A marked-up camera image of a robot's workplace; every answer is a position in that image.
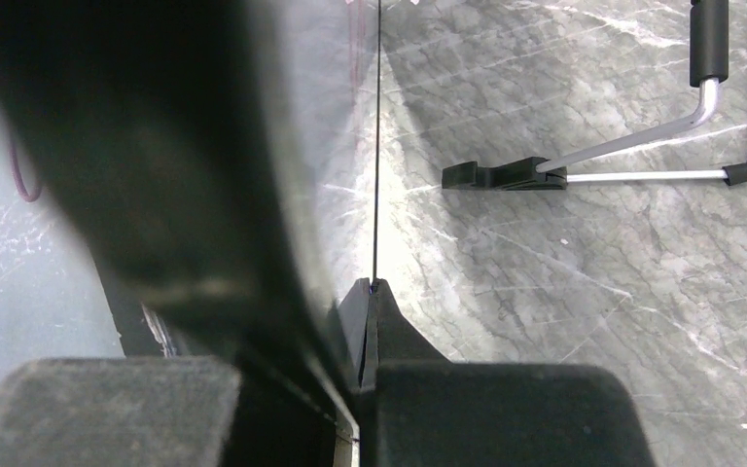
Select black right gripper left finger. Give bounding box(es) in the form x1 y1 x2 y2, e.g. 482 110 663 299
0 357 335 466

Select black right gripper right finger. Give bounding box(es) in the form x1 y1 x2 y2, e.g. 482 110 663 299
358 279 655 466

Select white whiteboard black frame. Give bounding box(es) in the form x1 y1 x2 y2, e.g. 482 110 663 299
0 1 380 424

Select metal wire whiteboard stand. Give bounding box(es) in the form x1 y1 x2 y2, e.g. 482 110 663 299
441 0 747 192

